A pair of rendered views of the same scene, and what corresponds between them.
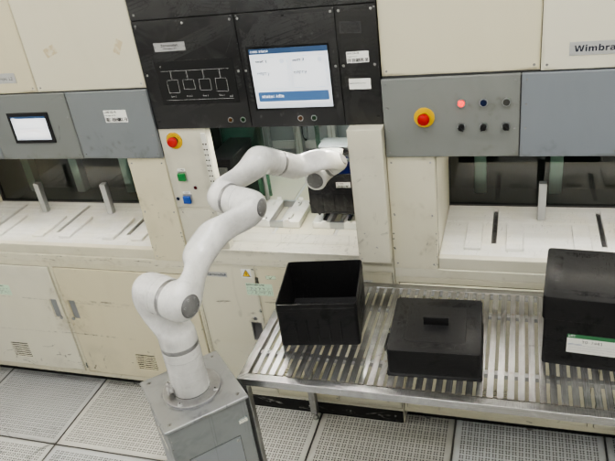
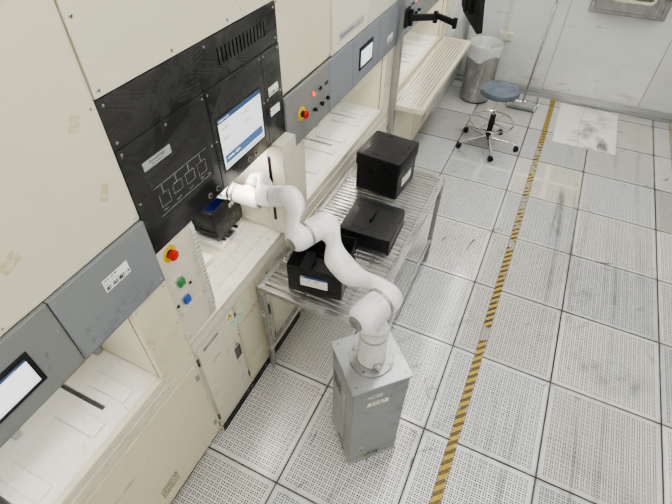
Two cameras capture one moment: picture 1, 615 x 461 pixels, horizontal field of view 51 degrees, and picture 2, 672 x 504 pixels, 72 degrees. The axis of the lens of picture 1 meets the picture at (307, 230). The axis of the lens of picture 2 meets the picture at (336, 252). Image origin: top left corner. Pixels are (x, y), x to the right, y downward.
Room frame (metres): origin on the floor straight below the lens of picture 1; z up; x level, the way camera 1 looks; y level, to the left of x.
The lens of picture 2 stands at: (1.70, 1.54, 2.51)
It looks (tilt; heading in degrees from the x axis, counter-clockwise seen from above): 45 degrees down; 275
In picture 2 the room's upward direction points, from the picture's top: 1 degrees clockwise
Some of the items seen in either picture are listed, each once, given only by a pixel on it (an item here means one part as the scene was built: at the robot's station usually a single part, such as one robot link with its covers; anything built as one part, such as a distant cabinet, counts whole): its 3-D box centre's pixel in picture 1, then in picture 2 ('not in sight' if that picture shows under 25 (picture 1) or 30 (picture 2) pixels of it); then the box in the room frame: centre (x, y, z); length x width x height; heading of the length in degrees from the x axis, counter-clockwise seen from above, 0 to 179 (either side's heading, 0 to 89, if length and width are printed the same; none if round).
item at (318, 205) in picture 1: (338, 177); (210, 204); (2.47, -0.16, 1.06); 0.24 x 0.20 x 0.32; 70
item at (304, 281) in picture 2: (322, 301); (322, 263); (1.89, -0.02, 0.85); 0.28 x 0.28 x 0.17; 78
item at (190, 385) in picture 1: (186, 367); (372, 346); (1.63, 0.45, 0.85); 0.19 x 0.19 x 0.18
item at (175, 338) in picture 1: (164, 310); (370, 320); (1.65, 0.47, 1.07); 0.19 x 0.12 x 0.24; 49
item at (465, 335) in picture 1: (436, 332); (372, 222); (1.66, -0.37, 0.83); 0.29 x 0.29 x 0.13; 72
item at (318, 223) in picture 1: (342, 213); (216, 230); (2.46, -0.16, 0.89); 0.22 x 0.21 x 0.04; 160
